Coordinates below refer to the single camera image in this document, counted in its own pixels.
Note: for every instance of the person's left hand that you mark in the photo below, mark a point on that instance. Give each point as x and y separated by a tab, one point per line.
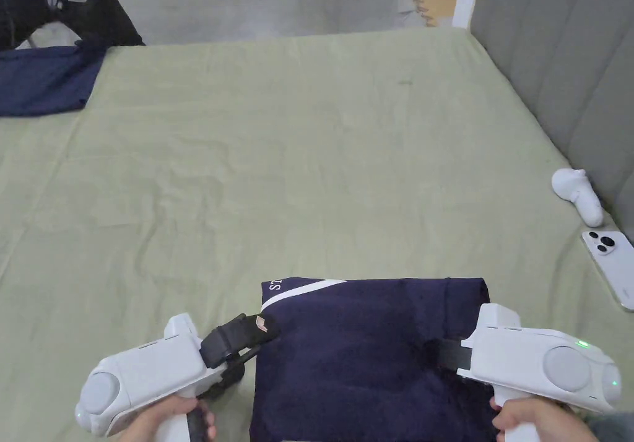
158	422

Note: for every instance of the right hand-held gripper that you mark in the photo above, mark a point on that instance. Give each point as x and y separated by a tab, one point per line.
540	367

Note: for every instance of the person's right hand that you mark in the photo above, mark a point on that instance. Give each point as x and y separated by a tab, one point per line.
554	422

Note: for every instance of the bed with pale green sheet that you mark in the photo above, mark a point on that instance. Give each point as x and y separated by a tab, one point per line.
297	164

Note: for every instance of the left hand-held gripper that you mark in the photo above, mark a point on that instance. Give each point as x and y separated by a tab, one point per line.
148	372

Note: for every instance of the plain dark blue garment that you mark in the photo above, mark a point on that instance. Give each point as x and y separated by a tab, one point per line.
44	80

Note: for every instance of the white phone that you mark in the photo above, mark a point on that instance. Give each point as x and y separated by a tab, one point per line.
611	263

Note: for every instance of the dark blue shirt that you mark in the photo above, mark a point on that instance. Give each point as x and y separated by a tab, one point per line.
356	353

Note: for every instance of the grey padded headboard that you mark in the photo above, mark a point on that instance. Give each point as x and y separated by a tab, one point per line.
554	51

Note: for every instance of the white hand controller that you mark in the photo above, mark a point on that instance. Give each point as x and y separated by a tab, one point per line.
577	192

